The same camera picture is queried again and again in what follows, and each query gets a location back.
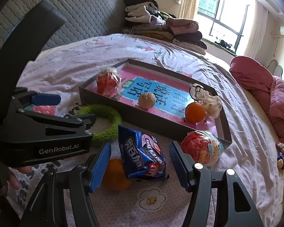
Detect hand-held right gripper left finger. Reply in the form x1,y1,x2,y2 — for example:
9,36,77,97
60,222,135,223
20,142,112,227

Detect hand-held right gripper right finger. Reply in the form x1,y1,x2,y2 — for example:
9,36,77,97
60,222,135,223
169,141,265,227

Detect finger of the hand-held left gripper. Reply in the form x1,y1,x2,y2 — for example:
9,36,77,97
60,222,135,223
11,92,61,107
16,109,96,136

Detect orange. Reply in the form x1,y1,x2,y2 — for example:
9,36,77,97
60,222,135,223
102,158,133,191
185,102,206,123

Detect red and blue egg toy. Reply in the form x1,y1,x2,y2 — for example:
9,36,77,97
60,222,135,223
180,130,224,168

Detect blue cookie packet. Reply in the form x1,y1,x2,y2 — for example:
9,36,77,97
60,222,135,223
118,124,169,181

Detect green fuzzy ring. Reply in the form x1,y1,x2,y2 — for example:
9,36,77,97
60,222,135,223
77,105,122,143

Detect red snack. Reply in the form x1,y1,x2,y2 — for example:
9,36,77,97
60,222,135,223
96,67,122,97

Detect shallow grey cardboard box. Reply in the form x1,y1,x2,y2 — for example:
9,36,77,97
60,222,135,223
79,59,233,150

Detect beige round ball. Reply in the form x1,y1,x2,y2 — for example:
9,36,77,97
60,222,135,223
138,92,157,110

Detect person's left hand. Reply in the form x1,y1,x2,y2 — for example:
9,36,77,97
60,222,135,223
7,166,35,190

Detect strawberry print bedsheet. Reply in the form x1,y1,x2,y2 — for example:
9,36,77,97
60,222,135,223
8,33,284,227

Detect grey quilted headboard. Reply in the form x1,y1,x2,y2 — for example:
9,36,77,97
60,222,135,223
0,0,133,59

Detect small toys at bed edge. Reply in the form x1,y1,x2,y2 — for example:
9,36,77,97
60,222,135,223
277,152,284,171

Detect pink quilted blanket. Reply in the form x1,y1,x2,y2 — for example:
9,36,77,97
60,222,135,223
229,55,284,156

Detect dark clothes on windowsill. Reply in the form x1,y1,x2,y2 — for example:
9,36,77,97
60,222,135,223
214,39,235,50

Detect pile of folded clothes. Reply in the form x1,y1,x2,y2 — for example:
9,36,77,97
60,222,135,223
122,0,207,55

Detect sheer white curtain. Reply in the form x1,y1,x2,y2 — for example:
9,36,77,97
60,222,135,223
243,0,269,59

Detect cream curtain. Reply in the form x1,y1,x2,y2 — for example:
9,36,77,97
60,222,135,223
180,0,201,20

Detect window with dark frame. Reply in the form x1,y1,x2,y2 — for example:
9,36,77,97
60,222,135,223
196,0,250,52

